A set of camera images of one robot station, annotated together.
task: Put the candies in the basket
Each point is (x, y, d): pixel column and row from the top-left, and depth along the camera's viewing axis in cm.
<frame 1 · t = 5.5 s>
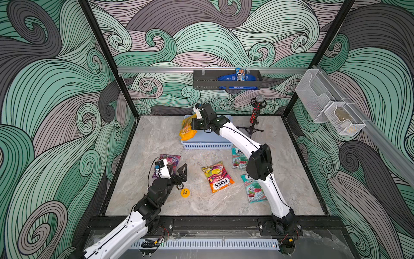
left hand: (180, 164, 79), fingers open
right hand: (192, 122, 92), fingers closed
yellow mango candy bag: (186, 132, 94), point 15 cm above the table
orange Fox's fruits bag: (218, 177, 89), point 2 cm above the table
green Fox's mint bag lower: (255, 191, 83), point 3 cm above the table
yellow round token: (185, 192, 85), on the table
red microphone on tripod: (257, 103, 98), point 23 cm above the table

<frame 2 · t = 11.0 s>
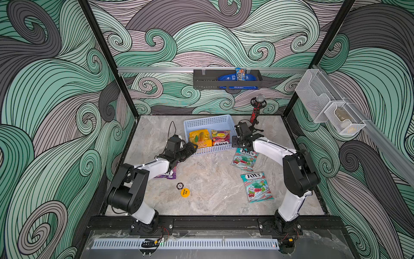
left hand: (194, 146, 91), fingers open
right hand: (239, 141, 96), fingers open
yellow mango candy bag: (201, 137, 102), point 6 cm above the table
orange Fox's fruits bag: (220, 137, 107), point 3 cm above the table
black poker chip: (179, 185, 88), on the table
the other named things where they were.

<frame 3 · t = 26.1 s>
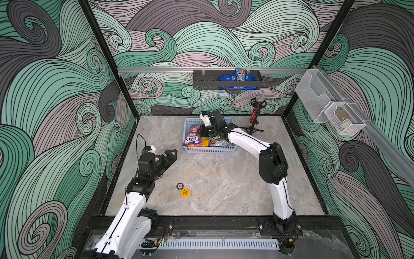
left hand: (173, 153, 79), fingers open
right hand: (199, 130, 93), fingers closed
purple Fox's berries bag: (193, 139, 92), point 14 cm above the table
green Fox's mint bag upper: (215, 141, 99), point 7 cm above the table
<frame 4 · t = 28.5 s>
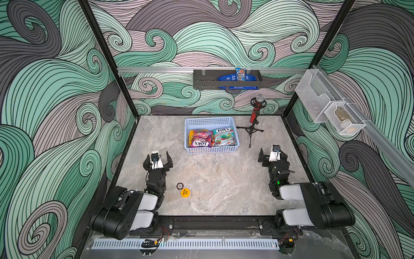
left hand: (157, 152, 83), fingers open
right hand: (273, 150, 88), fingers open
